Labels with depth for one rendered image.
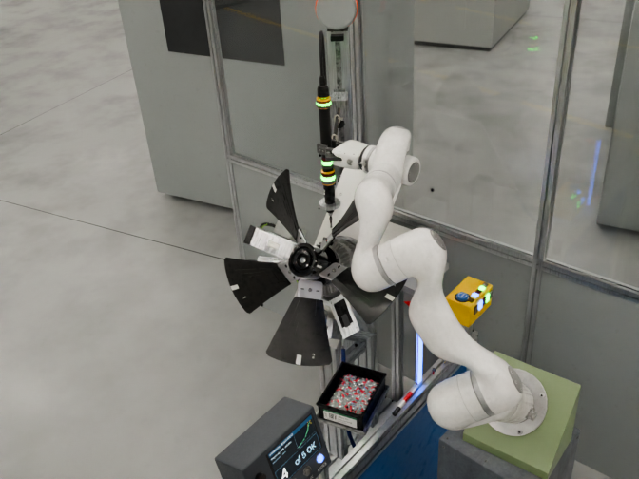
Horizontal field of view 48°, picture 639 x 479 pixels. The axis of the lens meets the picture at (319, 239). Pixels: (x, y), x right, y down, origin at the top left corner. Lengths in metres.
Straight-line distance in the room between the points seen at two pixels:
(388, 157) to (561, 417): 0.87
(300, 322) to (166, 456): 1.30
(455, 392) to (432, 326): 0.18
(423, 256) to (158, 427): 2.30
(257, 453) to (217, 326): 2.43
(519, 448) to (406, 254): 0.77
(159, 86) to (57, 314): 1.67
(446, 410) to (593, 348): 1.30
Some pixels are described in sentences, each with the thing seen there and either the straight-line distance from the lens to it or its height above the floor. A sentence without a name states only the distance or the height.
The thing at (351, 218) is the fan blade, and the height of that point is 1.35.
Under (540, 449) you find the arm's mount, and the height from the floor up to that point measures 1.00.
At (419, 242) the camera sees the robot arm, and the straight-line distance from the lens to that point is 1.63.
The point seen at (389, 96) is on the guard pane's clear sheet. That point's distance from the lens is 2.93.
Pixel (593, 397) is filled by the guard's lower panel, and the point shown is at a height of 0.44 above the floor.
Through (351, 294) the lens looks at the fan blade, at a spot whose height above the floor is 1.18.
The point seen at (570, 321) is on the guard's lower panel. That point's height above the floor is 0.77.
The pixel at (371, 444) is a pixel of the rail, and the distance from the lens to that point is 2.31.
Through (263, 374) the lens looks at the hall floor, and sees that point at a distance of 3.82.
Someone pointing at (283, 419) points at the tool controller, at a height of 1.25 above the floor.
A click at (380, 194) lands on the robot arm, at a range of 1.69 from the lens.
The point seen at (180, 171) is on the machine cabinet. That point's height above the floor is 0.28.
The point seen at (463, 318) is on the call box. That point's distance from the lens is 2.52.
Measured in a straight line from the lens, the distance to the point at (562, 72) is 2.54.
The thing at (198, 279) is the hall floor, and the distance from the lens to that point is 4.57.
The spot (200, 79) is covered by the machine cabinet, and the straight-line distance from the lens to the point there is 4.83.
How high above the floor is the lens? 2.60
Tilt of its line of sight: 33 degrees down
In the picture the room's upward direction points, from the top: 4 degrees counter-clockwise
